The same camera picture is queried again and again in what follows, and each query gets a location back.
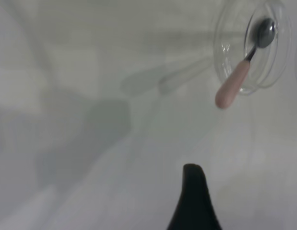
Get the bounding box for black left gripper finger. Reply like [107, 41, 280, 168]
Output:
[165, 163, 223, 230]

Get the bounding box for pink-handled metal spoon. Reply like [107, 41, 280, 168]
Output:
[215, 18, 276, 110]

